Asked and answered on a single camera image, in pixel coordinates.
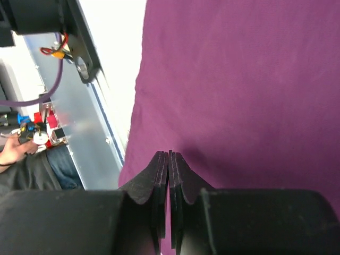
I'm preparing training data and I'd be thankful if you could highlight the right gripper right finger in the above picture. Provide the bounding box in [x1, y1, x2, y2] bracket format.
[168, 150, 214, 250]

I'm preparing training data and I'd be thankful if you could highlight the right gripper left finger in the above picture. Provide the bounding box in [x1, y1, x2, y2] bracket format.
[120, 151, 168, 239]

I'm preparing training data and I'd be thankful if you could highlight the purple surgical cloth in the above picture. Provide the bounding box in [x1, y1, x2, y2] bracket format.
[119, 1, 339, 213]

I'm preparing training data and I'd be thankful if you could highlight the operator bare hand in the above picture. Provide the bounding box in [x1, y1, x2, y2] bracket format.
[1, 134, 38, 173]

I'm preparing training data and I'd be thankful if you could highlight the operator blue jeans leg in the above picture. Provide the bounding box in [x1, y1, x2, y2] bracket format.
[46, 144, 83, 189]

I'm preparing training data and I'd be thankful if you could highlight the red and blue clutter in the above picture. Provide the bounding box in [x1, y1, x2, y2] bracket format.
[1, 104, 66, 152]

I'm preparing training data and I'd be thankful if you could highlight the front aluminium rail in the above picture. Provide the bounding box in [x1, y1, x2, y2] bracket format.
[50, 61, 124, 190]

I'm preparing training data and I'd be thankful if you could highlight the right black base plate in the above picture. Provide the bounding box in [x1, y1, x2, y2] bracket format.
[62, 1, 101, 83]

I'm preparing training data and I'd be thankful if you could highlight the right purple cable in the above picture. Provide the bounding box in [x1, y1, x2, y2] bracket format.
[0, 31, 64, 107]

